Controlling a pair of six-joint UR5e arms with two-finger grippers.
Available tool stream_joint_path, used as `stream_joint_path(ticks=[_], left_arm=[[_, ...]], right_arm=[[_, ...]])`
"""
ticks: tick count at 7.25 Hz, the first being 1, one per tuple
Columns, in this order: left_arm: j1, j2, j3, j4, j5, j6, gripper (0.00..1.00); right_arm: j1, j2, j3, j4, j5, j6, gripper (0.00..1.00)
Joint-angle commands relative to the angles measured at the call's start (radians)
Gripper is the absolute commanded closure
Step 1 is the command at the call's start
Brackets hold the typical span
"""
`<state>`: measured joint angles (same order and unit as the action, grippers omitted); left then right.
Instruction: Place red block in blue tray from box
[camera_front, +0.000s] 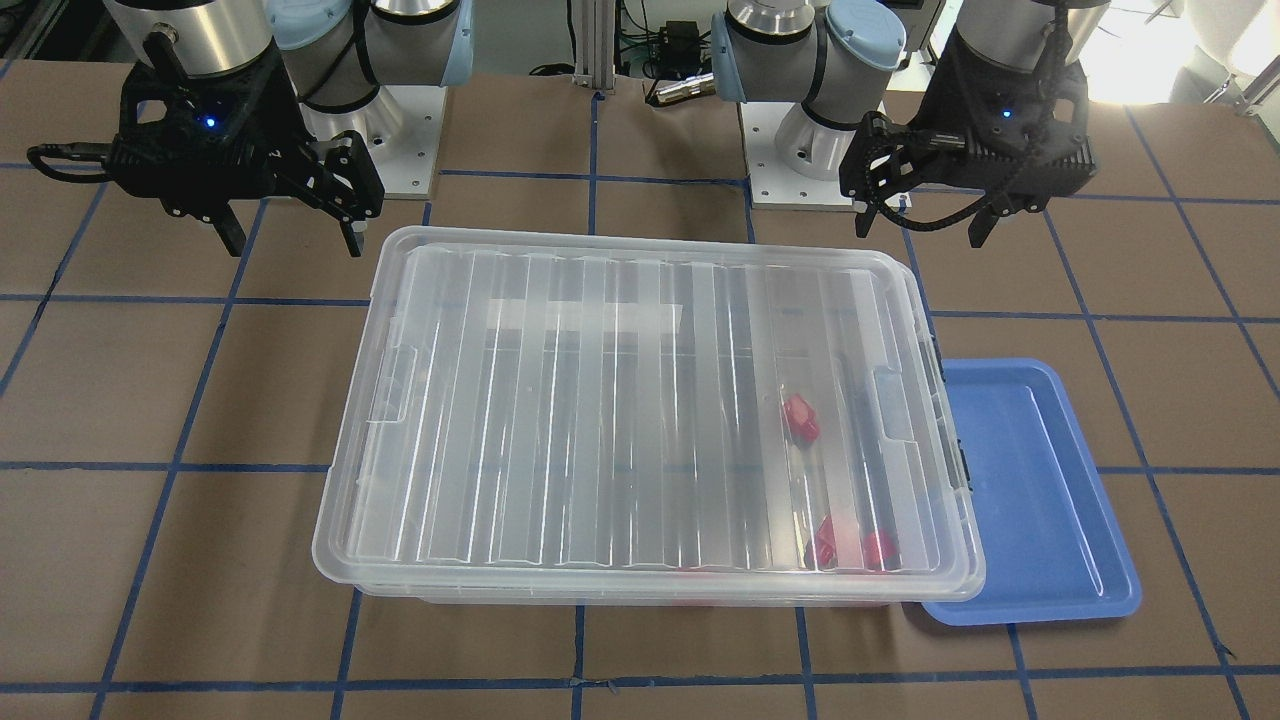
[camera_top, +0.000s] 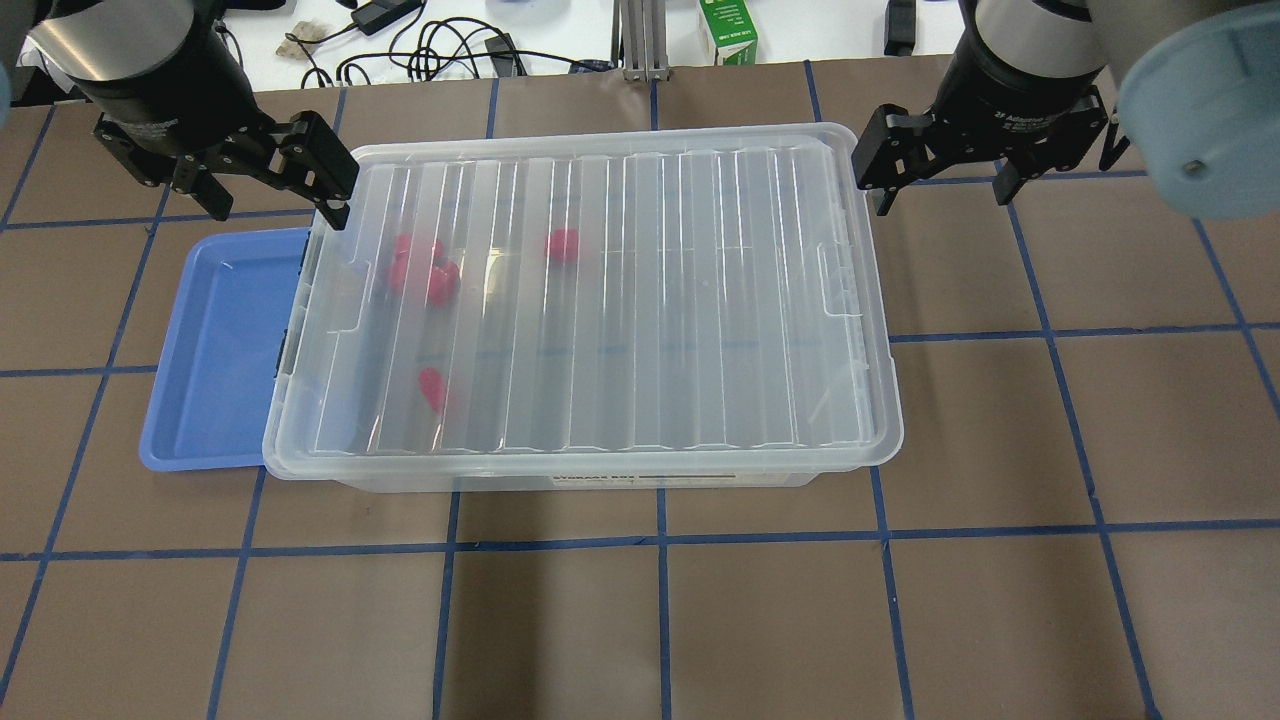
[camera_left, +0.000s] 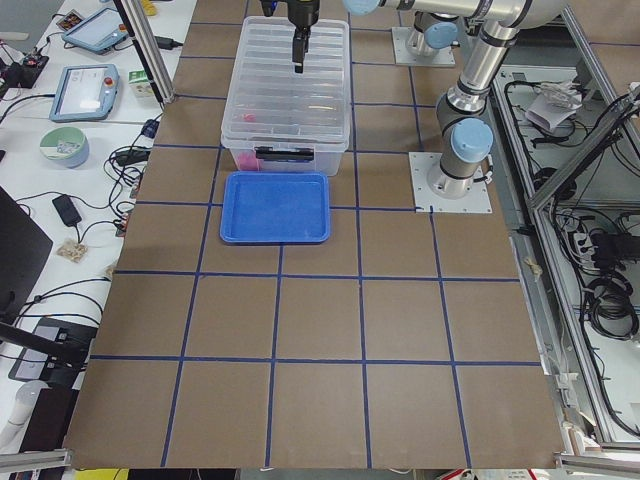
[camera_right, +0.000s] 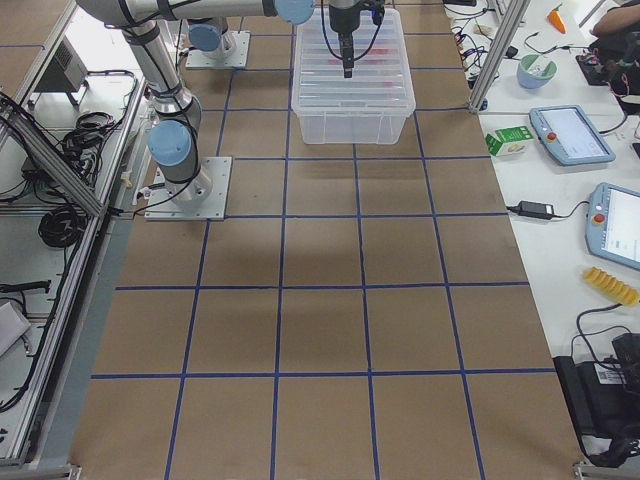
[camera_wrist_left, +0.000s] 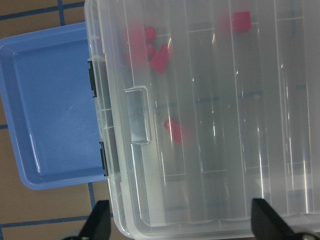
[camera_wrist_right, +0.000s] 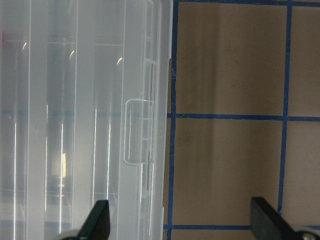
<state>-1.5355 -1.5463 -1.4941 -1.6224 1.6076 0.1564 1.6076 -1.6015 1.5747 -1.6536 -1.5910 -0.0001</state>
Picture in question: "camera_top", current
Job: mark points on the clear plastic storage box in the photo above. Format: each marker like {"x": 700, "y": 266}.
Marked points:
{"x": 583, "y": 482}

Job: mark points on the crumpled paper scrap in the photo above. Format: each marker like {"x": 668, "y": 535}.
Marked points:
{"x": 300, "y": 40}

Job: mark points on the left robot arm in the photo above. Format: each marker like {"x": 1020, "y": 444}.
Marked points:
{"x": 51, "y": 33}

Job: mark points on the green white carton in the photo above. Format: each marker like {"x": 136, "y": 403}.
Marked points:
{"x": 729, "y": 33}

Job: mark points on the clear plastic box lid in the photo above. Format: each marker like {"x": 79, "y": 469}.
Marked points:
{"x": 725, "y": 314}

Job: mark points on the black power adapter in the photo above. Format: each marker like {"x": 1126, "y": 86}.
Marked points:
{"x": 372, "y": 17}

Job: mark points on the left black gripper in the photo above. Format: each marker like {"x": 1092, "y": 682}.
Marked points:
{"x": 163, "y": 104}

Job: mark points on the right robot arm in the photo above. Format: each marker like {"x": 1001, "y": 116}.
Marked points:
{"x": 1191, "y": 84}

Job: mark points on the red block upper left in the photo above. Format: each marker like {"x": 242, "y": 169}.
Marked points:
{"x": 412, "y": 263}

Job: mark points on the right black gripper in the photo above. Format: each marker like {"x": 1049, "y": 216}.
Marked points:
{"x": 1020, "y": 83}

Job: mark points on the black device top right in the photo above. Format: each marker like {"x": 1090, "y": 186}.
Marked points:
{"x": 899, "y": 27}

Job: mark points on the red block beside cluster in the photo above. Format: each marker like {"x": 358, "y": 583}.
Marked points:
{"x": 443, "y": 284}

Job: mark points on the aluminium frame post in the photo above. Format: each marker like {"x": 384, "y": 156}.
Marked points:
{"x": 640, "y": 40}

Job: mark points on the blue plastic tray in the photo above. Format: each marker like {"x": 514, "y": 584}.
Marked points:
{"x": 215, "y": 378}

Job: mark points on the red block lower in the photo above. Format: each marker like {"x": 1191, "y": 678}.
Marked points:
{"x": 433, "y": 387}

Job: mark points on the red block centre top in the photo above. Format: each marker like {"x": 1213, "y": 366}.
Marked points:
{"x": 562, "y": 245}

